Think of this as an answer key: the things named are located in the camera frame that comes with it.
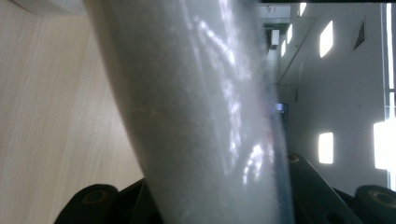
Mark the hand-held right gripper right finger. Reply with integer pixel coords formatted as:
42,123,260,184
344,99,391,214
288,152,363,224

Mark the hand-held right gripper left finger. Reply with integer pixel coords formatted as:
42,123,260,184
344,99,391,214
130,179,164,224

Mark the red white spouted pouch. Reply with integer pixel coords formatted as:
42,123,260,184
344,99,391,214
83,0,295,224

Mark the group of ceiling light panels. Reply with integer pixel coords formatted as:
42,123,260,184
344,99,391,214
280,2,396,171

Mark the white ceiling air conditioner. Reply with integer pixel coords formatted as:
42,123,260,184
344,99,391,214
269,29,281,49

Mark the dark ceiling air vent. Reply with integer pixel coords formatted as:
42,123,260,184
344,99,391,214
352,21,365,51

